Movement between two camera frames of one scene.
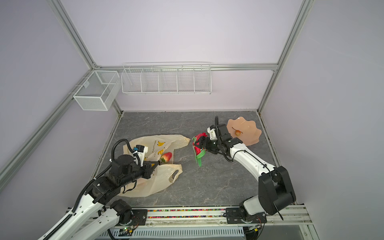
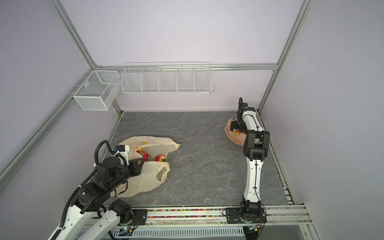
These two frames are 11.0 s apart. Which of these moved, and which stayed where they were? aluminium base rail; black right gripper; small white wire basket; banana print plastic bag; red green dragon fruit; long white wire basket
Moved: black right gripper; banana print plastic bag; red green dragon fruit
Stayed: small white wire basket; long white wire basket; aluminium base rail
